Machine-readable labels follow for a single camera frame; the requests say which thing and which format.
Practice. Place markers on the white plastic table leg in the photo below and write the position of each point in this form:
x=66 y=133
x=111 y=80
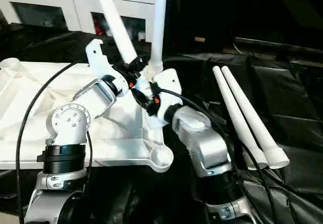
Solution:
x=236 y=113
x=159 y=27
x=252 y=115
x=116 y=22

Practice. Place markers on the white plastic table top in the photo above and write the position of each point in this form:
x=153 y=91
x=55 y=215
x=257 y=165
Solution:
x=50 y=108

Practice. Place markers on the red bottle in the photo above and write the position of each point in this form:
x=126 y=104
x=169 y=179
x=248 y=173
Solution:
x=98 y=28

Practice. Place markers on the small yellow tag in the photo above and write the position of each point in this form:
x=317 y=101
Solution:
x=200 y=39

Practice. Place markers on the white cabinet with glass doors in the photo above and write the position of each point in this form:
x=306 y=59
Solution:
x=50 y=4

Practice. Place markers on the black plastic mat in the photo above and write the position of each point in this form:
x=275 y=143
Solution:
x=287 y=93

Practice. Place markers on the black bar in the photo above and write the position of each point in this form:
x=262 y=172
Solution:
x=282 y=46

